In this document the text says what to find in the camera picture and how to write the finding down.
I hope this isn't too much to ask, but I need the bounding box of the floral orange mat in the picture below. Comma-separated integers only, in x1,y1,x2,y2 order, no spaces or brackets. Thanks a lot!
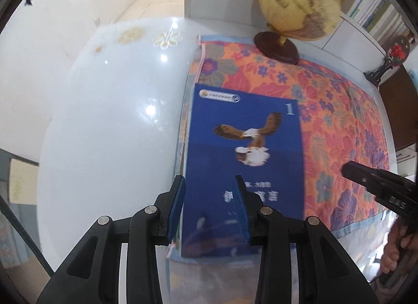
166,34,392,304

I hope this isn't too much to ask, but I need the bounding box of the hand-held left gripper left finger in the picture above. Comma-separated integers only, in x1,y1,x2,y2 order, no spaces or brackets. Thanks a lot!
37,175,187,304

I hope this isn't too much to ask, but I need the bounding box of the yellow globe on wooden base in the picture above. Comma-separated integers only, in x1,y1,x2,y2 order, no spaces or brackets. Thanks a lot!
254,0,342,65

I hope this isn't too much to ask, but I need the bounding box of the row of shelved books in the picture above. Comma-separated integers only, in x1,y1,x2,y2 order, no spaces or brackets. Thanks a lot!
346,0,417,43

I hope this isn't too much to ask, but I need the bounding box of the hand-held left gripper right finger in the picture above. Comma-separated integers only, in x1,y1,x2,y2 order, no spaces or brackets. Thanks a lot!
233,175,381,304

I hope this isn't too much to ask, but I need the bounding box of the person's right hand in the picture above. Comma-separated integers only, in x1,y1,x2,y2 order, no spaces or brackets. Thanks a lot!
380,222,413,274

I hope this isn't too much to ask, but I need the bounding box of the blue eagle book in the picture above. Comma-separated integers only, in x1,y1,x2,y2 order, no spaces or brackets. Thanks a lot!
178,83,306,259

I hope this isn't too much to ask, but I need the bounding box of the pale yellow paper sheet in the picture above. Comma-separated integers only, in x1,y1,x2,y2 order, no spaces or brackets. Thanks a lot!
9,158,40,205

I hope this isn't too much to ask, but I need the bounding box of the brown wooden cabinet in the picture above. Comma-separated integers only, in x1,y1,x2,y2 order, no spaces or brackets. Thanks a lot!
379,62,418,151

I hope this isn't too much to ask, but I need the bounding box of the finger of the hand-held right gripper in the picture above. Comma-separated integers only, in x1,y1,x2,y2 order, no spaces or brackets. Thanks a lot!
340,159,388,196

